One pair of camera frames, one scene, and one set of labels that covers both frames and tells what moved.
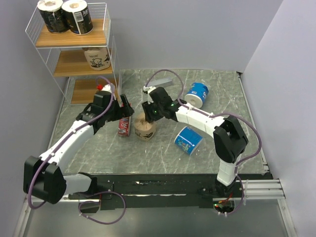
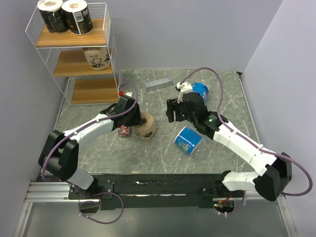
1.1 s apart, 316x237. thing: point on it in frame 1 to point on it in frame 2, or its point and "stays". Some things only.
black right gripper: [150, 116] to [173, 105]
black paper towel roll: [54, 16] stays
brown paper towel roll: [98, 58] stays
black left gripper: [123, 111] to [137, 120]
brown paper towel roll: [144, 131] stays
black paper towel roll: [78, 16] stays
